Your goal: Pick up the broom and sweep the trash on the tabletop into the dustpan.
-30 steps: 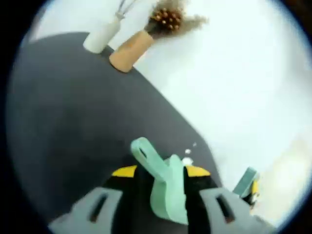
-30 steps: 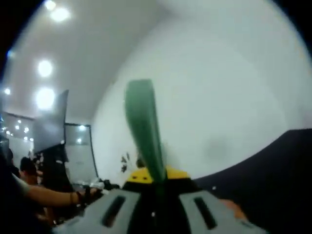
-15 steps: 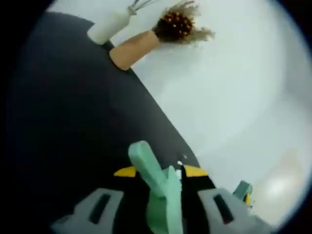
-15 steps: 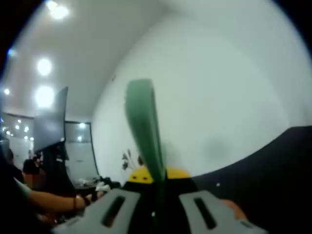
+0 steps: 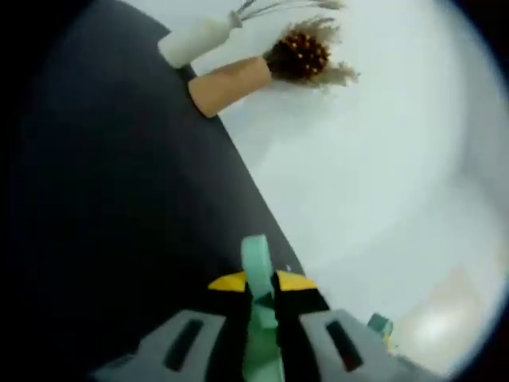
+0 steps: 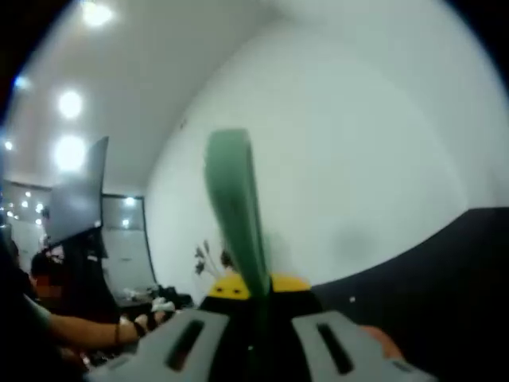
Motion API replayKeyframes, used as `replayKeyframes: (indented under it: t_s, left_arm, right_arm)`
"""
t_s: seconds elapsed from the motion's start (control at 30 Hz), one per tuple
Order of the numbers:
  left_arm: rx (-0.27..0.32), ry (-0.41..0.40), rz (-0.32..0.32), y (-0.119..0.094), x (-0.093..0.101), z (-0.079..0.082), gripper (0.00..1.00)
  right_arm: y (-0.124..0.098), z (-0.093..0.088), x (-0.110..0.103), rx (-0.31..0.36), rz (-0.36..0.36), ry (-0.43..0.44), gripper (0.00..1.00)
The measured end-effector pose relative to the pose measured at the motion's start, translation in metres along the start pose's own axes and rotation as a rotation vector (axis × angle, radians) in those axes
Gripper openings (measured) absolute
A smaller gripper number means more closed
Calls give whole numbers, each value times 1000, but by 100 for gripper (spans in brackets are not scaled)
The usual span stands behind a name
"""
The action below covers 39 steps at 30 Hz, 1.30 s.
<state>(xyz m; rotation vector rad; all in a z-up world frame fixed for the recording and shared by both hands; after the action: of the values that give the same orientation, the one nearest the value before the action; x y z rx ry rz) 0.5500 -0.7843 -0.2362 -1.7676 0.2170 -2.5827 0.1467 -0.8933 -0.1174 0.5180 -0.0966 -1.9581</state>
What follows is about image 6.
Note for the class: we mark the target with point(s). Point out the person's pale sleeve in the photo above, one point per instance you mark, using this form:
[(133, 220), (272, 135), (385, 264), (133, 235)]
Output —
[(37, 314)]

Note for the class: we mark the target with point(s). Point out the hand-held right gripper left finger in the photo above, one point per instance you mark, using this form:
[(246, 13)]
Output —
[(159, 350)]

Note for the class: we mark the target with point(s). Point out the person's right hand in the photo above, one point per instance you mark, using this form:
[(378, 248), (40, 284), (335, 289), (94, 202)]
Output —
[(383, 342)]

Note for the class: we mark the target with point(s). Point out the green broom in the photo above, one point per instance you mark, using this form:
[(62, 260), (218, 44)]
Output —
[(234, 199)]

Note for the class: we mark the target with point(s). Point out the round ceiling light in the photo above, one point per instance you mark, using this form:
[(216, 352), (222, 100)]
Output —
[(70, 153), (95, 12), (70, 104)]

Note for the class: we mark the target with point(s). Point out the grey monitor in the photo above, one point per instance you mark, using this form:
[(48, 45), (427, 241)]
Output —
[(79, 191)]

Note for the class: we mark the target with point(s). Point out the person's left hand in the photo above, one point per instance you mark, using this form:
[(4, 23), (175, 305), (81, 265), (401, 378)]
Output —
[(151, 320)]

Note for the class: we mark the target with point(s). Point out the dark leafy stems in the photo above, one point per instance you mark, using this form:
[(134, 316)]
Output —
[(203, 258)]

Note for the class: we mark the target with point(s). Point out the dark cluttered background desk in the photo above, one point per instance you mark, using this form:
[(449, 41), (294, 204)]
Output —
[(175, 296)]

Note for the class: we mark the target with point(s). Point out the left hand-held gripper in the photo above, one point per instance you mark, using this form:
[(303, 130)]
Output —
[(164, 305)]

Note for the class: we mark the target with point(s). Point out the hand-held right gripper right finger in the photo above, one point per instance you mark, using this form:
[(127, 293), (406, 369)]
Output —
[(318, 350)]

